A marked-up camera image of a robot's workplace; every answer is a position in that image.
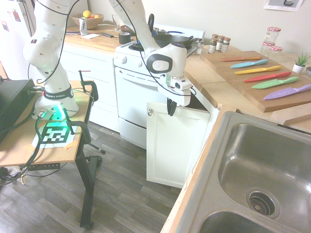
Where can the spice jar with brown lid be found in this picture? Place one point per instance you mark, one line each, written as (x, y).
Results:
(220, 44)
(212, 46)
(214, 37)
(226, 45)

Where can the clear drinking glass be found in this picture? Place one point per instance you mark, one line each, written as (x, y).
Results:
(117, 23)

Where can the stainless steel double sink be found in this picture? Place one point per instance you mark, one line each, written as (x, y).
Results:
(267, 157)

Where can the silver drink can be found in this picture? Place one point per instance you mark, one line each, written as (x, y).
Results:
(83, 26)

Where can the wooden fruit bowl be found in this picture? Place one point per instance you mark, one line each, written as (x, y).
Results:
(93, 23)

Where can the grey shapes poster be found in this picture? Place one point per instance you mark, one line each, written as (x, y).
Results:
(279, 4)

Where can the teal knife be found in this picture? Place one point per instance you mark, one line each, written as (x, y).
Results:
(245, 64)

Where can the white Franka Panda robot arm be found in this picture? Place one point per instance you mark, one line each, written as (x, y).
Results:
(48, 48)

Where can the glass salt shaker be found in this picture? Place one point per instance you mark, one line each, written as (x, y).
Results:
(199, 47)

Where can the purple knife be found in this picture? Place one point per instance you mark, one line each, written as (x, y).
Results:
(284, 93)

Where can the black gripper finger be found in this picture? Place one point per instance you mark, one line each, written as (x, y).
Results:
(169, 106)
(175, 106)

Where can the red knife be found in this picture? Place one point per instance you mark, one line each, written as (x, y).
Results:
(264, 77)

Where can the large wooden cutting board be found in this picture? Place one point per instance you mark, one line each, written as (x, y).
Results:
(218, 60)

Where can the green knife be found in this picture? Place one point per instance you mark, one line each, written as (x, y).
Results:
(272, 83)

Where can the orange knife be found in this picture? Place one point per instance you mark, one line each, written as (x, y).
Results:
(238, 58)

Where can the black metal clamp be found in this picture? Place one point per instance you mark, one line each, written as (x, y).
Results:
(85, 131)
(91, 87)

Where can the white lower kitchen cabinets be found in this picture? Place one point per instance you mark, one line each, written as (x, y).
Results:
(97, 85)

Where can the white refrigerator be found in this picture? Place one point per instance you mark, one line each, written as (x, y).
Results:
(19, 21)

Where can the black remote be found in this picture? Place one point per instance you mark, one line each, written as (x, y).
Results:
(107, 35)

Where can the black tape roll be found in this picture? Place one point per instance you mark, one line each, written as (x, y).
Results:
(125, 38)

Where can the loose wooden plank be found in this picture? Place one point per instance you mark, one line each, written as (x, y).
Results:
(291, 115)

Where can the white electric stove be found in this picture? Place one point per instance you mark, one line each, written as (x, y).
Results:
(131, 80)

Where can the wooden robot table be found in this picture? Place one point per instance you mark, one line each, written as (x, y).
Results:
(14, 150)

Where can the white notepad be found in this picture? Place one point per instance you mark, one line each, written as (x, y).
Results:
(90, 36)

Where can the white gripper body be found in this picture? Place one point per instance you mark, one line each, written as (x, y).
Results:
(179, 97)

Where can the white cabinet door with knob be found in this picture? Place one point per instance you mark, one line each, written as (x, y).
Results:
(177, 145)

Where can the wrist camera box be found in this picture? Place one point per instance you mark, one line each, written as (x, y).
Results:
(183, 85)

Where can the yellow knife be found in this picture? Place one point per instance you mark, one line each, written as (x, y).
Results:
(255, 70)

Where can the yellow lemon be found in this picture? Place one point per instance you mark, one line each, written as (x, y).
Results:
(87, 13)

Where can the black white marker sheet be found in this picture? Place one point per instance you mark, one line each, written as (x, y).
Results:
(54, 136)

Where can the black control box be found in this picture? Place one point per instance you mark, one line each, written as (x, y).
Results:
(14, 97)

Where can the glass jar red checked lid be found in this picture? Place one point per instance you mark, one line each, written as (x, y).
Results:
(266, 49)
(272, 36)
(275, 54)

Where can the small spiky plant white pot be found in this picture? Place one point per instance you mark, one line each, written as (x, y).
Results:
(299, 66)

